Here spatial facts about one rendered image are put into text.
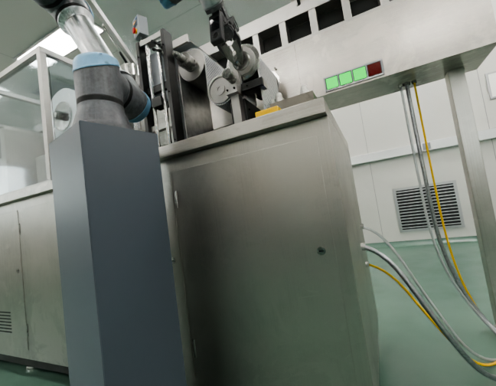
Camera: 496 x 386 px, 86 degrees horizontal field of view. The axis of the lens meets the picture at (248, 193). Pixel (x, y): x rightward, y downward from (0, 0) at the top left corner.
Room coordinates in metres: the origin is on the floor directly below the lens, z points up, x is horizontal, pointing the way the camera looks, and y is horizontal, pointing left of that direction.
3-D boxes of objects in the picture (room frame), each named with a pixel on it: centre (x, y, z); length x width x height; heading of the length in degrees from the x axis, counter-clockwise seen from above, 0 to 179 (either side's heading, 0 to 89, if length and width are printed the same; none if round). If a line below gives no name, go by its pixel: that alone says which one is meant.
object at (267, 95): (1.13, -0.16, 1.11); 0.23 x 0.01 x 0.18; 155
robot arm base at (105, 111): (0.72, 0.37, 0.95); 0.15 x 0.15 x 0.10
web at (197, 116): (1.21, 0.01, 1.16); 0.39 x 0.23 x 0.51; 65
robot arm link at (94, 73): (0.72, 0.37, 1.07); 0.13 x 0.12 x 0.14; 173
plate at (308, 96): (1.11, -0.28, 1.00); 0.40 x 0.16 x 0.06; 155
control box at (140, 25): (1.30, 0.44, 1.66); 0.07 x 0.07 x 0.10; 44
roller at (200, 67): (1.27, 0.12, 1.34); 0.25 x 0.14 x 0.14; 155
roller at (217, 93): (1.20, 0.00, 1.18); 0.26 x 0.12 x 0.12; 155
